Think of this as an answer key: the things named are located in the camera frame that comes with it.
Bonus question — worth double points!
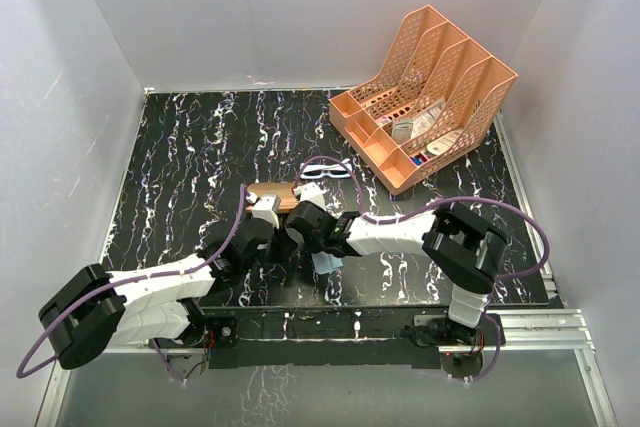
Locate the light blue cleaning cloth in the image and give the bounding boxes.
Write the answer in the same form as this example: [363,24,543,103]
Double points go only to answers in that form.
[311,252,343,275]

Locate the brown glasses case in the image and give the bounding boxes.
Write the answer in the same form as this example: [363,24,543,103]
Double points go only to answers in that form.
[247,182,299,214]

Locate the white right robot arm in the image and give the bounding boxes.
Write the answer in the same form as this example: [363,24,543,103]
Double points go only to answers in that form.
[285,201,508,345]

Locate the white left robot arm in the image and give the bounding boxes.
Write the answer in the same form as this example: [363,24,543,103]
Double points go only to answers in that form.
[39,215,302,370]

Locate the white sunglasses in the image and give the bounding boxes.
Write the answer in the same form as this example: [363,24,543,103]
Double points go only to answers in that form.
[300,159,353,181]

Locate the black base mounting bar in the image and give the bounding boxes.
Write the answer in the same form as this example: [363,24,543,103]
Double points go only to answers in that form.
[149,304,506,373]

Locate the red and blue small items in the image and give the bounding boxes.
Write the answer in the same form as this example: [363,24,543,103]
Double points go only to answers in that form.
[410,154,429,166]

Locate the grey folded pouch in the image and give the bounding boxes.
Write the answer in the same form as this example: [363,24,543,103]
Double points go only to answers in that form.
[391,118,413,145]

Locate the white round disc item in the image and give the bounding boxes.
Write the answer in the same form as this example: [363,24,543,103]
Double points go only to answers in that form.
[426,130,461,156]

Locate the peach plastic desk organizer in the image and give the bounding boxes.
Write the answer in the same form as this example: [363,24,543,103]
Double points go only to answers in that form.
[330,5,517,194]

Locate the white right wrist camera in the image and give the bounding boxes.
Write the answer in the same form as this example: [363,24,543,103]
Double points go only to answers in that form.
[293,182,326,209]

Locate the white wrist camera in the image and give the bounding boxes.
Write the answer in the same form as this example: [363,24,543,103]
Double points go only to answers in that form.
[251,194,281,229]
[293,182,326,209]

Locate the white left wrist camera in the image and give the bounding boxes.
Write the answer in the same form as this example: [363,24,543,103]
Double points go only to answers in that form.
[251,194,281,229]

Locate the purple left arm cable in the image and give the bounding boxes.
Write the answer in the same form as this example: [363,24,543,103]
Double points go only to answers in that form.
[16,182,249,379]

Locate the aluminium frame rail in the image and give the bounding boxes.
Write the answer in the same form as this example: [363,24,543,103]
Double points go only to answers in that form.
[497,309,595,351]

